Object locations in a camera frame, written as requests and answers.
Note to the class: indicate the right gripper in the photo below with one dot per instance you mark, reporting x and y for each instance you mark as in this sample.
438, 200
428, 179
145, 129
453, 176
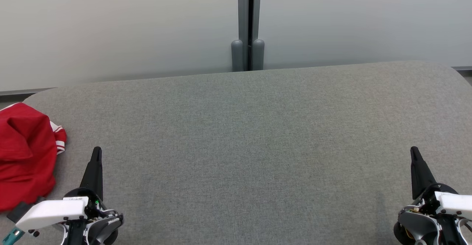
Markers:
416, 226

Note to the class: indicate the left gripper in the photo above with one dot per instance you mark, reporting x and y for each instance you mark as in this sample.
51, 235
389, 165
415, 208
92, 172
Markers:
107, 224

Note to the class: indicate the red basketball jersey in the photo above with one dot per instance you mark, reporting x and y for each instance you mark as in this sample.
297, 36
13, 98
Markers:
25, 156

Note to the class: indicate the teal connector piece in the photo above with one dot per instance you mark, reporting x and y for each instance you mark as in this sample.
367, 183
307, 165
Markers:
13, 235

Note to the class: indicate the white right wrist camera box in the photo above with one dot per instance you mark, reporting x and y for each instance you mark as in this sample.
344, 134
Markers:
455, 202

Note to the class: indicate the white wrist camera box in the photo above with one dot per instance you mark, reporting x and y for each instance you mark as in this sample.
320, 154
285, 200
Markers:
455, 202
48, 212

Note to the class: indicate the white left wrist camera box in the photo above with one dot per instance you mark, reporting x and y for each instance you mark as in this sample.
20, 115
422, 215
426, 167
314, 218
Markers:
48, 212

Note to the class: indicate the black camera plug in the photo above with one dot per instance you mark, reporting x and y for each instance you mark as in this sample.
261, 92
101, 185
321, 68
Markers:
20, 212

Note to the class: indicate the grey partition bottom rail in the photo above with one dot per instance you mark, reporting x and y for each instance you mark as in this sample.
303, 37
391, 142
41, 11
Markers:
22, 92
462, 68

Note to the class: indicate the grey rounded post foot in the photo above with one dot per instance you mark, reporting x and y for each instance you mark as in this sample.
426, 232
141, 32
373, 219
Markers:
259, 53
237, 55

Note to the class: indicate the grey partition post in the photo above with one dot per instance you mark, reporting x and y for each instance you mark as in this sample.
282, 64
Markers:
243, 9

